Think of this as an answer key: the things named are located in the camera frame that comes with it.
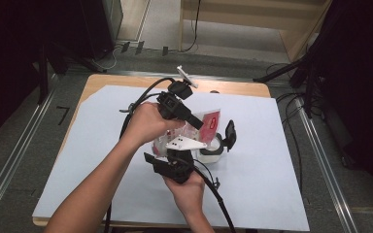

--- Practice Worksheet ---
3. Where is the dark curtain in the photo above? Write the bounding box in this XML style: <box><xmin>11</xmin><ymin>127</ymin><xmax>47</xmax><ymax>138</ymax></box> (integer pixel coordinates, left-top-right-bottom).
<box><xmin>0</xmin><ymin>0</ymin><xmax>88</xmax><ymax>150</ymax></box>
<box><xmin>307</xmin><ymin>0</ymin><xmax>373</xmax><ymax>208</ymax></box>

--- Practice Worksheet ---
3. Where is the black hanging cable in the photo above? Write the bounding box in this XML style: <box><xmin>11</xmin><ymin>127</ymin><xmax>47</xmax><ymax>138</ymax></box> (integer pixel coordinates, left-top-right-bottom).
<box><xmin>181</xmin><ymin>0</ymin><xmax>202</xmax><ymax>53</ymax></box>

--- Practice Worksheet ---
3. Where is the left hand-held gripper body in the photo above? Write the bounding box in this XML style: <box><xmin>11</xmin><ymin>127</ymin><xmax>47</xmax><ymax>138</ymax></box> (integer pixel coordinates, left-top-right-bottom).
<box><xmin>155</xmin><ymin>65</ymin><xmax>199</xmax><ymax>121</ymax></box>

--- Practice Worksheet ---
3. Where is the black floor cable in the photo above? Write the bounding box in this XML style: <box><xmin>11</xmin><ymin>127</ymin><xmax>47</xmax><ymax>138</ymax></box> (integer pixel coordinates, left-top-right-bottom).
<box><xmin>275</xmin><ymin>91</ymin><xmax>305</xmax><ymax>192</ymax></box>
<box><xmin>265</xmin><ymin>62</ymin><xmax>293</xmax><ymax>79</ymax></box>

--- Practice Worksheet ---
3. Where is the wooden table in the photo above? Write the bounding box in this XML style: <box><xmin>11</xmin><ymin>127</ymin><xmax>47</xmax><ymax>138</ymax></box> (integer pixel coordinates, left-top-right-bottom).
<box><xmin>32</xmin><ymin>73</ymin><xmax>271</xmax><ymax>227</ymax></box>

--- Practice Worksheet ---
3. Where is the white floor cable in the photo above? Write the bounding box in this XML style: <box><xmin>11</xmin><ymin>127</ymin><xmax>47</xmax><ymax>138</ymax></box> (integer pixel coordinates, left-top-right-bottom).
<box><xmin>91</xmin><ymin>45</ymin><xmax>124</xmax><ymax>72</ymax></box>

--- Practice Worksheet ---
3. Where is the light wooden frame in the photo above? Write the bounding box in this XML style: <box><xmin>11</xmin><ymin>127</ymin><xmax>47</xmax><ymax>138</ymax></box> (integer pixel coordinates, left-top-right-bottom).
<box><xmin>178</xmin><ymin>0</ymin><xmax>334</xmax><ymax>62</ymax></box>

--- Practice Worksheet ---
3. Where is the black metal stand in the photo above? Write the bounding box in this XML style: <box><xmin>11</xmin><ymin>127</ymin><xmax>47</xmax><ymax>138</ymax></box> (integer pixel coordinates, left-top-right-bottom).
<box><xmin>252</xmin><ymin>48</ymin><xmax>324</xmax><ymax>119</ymax></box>

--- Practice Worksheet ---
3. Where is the glass jar with black lid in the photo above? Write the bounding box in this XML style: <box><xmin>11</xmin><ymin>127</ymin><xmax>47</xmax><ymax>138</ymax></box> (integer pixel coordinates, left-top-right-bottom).
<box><xmin>195</xmin><ymin>119</ymin><xmax>237</xmax><ymax>164</ymax></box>

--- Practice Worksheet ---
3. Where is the right hand-held gripper cable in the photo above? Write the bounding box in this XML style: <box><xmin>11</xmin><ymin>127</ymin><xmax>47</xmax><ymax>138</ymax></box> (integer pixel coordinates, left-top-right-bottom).
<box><xmin>192</xmin><ymin>158</ymin><xmax>237</xmax><ymax>233</ymax></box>

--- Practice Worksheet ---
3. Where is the black cabinet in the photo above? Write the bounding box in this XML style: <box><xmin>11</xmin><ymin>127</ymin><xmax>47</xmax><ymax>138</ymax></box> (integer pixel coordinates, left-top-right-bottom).
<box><xmin>79</xmin><ymin>0</ymin><xmax>124</xmax><ymax>61</ymax></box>

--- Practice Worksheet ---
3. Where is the person's right hand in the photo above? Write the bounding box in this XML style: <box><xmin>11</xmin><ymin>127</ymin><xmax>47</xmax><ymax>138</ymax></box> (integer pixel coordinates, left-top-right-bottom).
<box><xmin>163</xmin><ymin>171</ymin><xmax>207</xmax><ymax>218</ymax></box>

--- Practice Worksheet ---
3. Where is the red and white sugar pouch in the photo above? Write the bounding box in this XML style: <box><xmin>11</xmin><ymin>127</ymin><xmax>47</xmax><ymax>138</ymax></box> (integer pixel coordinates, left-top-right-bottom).
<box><xmin>152</xmin><ymin>109</ymin><xmax>221</xmax><ymax>158</ymax></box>

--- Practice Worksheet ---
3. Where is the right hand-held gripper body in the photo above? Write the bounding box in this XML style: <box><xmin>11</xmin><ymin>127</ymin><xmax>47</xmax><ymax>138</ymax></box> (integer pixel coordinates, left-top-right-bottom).
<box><xmin>152</xmin><ymin>135</ymin><xmax>208</xmax><ymax>185</ymax></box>

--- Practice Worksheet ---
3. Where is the person's left hand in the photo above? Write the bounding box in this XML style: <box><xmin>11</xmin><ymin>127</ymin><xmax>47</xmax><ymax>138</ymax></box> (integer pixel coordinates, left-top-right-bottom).
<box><xmin>122</xmin><ymin>101</ymin><xmax>186</xmax><ymax>147</ymax></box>

